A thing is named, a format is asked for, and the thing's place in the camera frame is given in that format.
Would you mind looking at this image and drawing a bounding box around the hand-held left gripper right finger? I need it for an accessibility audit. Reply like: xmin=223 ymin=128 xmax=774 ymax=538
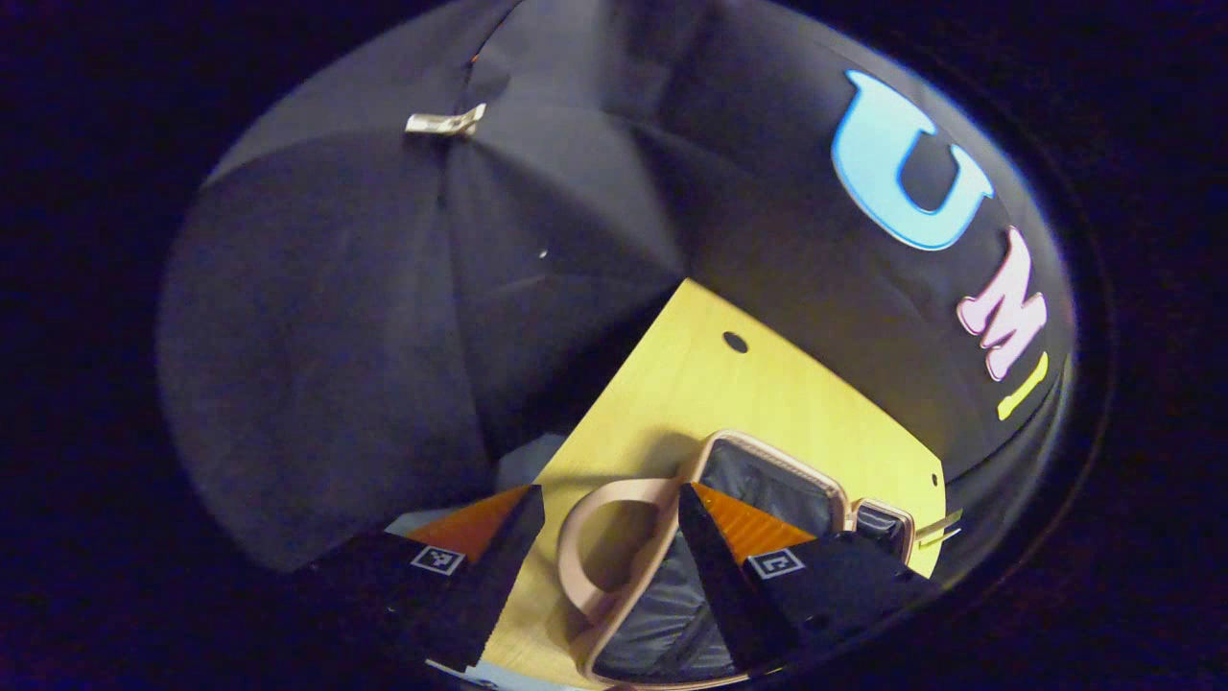
xmin=677 ymin=482 xmax=946 ymax=678

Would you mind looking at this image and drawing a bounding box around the white cloth clip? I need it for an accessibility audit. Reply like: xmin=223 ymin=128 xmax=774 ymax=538
xmin=405 ymin=103 xmax=487 ymax=137

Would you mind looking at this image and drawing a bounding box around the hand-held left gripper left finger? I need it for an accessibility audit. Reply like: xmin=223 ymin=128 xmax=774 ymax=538
xmin=293 ymin=485 xmax=548 ymax=675

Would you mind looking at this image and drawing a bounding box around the black backdrop cloth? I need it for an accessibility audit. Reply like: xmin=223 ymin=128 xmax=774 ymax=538
xmin=158 ymin=0 xmax=1077 ymax=577

